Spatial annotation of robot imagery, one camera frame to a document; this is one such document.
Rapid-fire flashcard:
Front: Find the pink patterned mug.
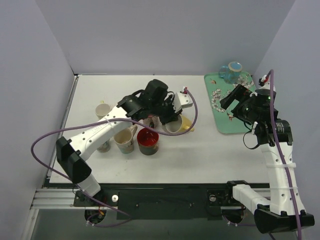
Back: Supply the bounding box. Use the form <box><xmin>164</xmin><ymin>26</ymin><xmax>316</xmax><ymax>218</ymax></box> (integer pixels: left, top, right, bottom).
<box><xmin>142</xmin><ymin>115</ymin><xmax>160</xmax><ymax>129</ymax></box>

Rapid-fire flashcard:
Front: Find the black mug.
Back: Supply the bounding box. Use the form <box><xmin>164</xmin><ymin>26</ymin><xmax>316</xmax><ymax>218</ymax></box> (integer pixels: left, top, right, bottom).
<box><xmin>136</xmin><ymin>128</ymin><xmax>159</xmax><ymax>156</ymax></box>

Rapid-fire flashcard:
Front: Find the blue teal mug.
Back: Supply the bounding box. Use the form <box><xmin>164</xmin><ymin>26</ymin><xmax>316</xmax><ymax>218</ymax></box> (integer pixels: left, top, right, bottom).
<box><xmin>218</xmin><ymin>61</ymin><xmax>243</xmax><ymax>84</ymax></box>

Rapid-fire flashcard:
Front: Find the beige floral mug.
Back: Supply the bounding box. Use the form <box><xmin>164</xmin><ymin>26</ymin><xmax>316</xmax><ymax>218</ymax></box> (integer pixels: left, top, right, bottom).
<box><xmin>113</xmin><ymin>125</ymin><xmax>138</xmax><ymax>154</ymax></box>

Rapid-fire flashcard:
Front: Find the pale yellow mug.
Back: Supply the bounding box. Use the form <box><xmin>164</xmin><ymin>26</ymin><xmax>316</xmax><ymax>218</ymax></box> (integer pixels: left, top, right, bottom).
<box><xmin>95</xmin><ymin>100</ymin><xmax>112</xmax><ymax>120</ymax></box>

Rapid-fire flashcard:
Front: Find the cream floral mug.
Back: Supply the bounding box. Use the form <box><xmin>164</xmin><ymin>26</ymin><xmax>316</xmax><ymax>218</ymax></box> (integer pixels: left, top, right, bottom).
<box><xmin>97</xmin><ymin>140</ymin><xmax>111</xmax><ymax>153</ymax></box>

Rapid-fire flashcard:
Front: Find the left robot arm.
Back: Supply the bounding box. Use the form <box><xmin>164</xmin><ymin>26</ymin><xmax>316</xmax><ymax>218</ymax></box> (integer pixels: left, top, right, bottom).
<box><xmin>56</xmin><ymin>79</ymin><xmax>182</xmax><ymax>206</ymax></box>

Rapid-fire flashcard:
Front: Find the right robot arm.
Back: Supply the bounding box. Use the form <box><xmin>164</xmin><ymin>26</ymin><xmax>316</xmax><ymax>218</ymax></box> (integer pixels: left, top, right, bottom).
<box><xmin>220</xmin><ymin>84</ymin><xmax>315</xmax><ymax>234</ymax></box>

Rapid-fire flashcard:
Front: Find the green serving tray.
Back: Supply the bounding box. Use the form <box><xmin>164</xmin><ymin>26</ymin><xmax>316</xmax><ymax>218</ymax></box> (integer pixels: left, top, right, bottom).
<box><xmin>204</xmin><ymin>71</ymin><xmax>256</xmax><ymax>134</ymax></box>

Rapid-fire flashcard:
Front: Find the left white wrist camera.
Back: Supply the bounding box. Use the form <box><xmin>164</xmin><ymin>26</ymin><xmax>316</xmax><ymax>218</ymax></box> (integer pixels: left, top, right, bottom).
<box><xmin>173</xmin><ymin>87</ymin><xmax>193</xmax><ymax>113</ymax></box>

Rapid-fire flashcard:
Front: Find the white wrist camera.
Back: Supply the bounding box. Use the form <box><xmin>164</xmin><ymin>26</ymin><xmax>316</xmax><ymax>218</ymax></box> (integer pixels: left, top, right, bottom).
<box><xmin>173</xmin><ymin>87</ymin><xmax>193</xmax><ymax>113</ymax></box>
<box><xmin>255</xmin><ymin>74</ymin><xmax>276</xmax><ymax>96</ymax></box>

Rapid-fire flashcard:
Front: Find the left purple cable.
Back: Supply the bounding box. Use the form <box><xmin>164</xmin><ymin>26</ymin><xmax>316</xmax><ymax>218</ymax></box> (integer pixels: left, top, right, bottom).
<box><xmin>30</xmin><ymin>87</ymin><xmax>199</xmax><ymax>228</ymax></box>

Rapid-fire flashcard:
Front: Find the purple cable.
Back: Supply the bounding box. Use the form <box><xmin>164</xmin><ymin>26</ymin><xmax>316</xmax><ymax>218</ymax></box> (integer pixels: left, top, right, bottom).
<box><xmin>30</xmin><ymin>87</ymin><xmax>199</xmax><ymax>228</ymax></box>
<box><xmin>223</xmin><ymin>69</ymin><xmax>302</xmax><ymax>240</ymax></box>

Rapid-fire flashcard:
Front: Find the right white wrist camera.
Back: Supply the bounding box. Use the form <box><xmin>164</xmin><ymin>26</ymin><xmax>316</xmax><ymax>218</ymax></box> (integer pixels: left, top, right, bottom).
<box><xmin>255</xmin><ymin>74</ymin><xmax>276</xmax><ymax>96</ymax></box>

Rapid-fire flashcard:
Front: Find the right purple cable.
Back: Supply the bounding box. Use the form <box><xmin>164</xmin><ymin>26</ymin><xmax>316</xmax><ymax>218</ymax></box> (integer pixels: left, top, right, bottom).
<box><xmin>223</xmin><ymin>69</ymin><xmax>302</xmax><ymax>240</ymax></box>

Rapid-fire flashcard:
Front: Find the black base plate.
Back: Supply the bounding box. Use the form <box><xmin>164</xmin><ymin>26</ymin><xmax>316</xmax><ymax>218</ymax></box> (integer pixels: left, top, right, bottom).
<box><xmin>74</xmin><ymin>183</ymin><xmax>246</xmax><ymax>222</ymax></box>

